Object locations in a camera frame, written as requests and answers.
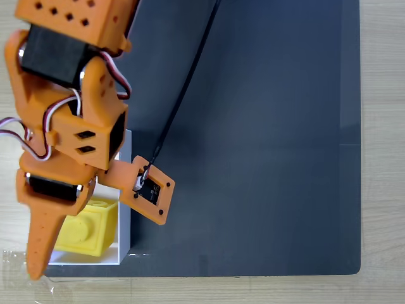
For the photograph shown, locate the yellow block with round stud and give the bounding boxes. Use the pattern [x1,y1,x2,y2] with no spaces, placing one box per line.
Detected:
[53,196,119,258]

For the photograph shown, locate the white open box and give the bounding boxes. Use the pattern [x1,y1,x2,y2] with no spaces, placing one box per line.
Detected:
[47,129,133,265]

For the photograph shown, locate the clear tape patch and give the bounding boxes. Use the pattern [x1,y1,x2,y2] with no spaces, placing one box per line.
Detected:
[2,249,57,304]

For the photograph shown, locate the dark grey table mat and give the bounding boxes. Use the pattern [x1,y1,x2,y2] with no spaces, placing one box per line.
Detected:
[40,0,362,279]

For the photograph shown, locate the red white black servo wire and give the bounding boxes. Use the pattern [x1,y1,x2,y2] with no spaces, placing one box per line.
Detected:
[0,117,53,162]
[99,51,132,101]

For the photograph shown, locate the orange camera mount with board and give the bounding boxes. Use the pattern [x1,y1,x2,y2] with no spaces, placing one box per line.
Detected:
[97,155,176,226]

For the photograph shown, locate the black camera cable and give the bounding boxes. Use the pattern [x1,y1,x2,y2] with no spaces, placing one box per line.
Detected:
[142,0,223,182]

